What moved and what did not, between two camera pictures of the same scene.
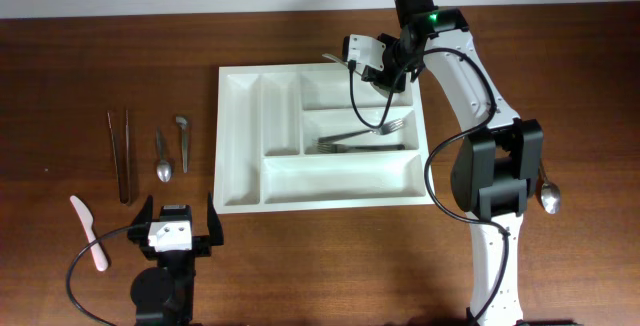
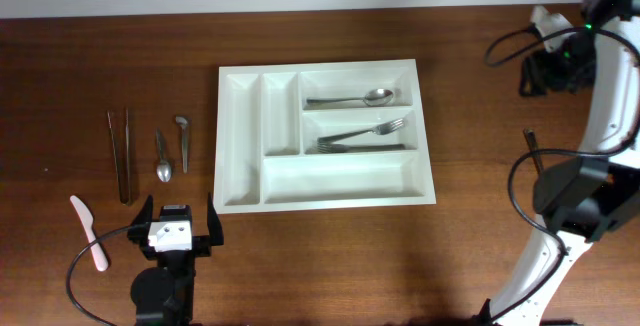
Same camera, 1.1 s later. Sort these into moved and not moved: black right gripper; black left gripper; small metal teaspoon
Moved: black right gripper
Not moved: small metal teaspoon; black left gripper
